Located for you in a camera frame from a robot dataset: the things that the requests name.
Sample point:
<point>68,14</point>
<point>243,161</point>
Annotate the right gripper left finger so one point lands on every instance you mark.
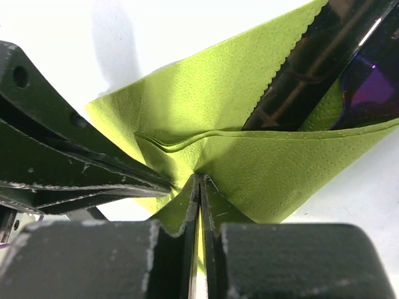
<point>155,258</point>

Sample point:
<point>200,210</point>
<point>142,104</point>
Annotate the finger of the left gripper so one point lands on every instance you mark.
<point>32,105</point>
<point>52,179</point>

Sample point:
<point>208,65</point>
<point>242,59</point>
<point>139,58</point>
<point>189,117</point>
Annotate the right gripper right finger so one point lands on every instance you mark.
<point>244,259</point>

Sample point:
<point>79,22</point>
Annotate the green paper napkin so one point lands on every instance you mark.
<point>187,118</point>

